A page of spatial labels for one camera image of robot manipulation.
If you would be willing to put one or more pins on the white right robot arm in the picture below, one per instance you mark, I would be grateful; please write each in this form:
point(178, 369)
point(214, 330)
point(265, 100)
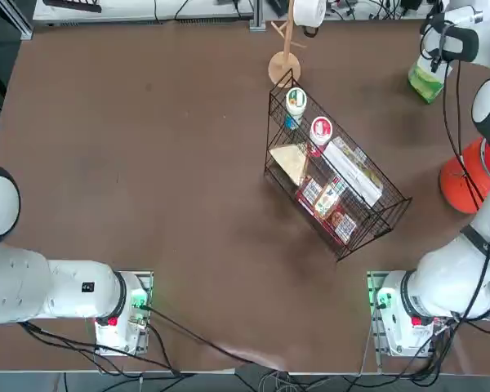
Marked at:
point(441, 281)

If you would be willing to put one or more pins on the green-lid white jar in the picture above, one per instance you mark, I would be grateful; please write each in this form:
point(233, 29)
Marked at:
point(296, 100)

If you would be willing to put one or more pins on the dark brown wooden rack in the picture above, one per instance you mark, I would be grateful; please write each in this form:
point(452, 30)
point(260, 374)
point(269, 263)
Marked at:
point(71, 5)

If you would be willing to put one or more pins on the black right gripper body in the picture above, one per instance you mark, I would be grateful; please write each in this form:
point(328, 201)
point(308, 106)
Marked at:
point(438, 53)

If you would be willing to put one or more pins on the long white yellow box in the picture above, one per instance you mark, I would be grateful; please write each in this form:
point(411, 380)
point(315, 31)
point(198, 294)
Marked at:
point(351, 171)

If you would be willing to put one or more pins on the aluminium profile post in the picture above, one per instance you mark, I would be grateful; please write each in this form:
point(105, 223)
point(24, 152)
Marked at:
point(257, 14)

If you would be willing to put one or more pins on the orange snack box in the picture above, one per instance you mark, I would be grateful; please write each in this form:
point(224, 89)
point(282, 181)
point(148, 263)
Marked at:
point(326, 202)

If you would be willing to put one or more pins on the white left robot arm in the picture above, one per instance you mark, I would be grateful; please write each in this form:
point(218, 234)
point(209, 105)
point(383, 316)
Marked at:
point(65, 290)

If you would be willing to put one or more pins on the aluminium frame rail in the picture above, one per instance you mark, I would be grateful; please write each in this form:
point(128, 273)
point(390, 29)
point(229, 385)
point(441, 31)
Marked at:
point(22, 24)

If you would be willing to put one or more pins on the red patterned snack box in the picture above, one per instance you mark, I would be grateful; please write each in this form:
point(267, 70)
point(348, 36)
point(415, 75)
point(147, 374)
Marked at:
point(343, 226)

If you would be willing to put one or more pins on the wooden roll holder stand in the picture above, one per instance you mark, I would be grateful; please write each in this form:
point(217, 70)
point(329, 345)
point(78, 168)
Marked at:
point(283, 69)

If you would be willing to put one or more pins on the green tissue pack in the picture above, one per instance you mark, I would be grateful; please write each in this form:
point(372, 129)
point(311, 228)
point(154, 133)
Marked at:
point(424, 87)

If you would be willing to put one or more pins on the teal snack box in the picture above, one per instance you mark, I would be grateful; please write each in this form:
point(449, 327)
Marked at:
point(290, 121)

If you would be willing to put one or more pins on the white paper towel roll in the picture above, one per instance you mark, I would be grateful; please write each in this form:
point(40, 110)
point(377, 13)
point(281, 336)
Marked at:
point(310, 12)

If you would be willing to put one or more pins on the red-lid white jar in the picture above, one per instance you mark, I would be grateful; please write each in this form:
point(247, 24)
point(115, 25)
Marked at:
point(322, 130)

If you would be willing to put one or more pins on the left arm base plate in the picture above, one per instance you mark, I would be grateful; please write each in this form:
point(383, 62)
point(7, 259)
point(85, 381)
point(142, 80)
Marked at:
point(145, 281)

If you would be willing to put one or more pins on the orange bin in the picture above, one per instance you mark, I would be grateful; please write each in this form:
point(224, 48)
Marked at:
point(459, 188)

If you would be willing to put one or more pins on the white tissue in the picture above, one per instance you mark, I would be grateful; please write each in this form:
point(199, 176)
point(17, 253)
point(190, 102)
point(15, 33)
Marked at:
point(422, 65)

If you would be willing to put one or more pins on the wrapped triangle sandwich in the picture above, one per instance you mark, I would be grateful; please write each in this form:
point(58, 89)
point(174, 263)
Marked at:
point(290, 161)

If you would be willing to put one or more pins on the white bench top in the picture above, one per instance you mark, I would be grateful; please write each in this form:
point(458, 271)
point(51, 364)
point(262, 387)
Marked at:
point(126, 10)

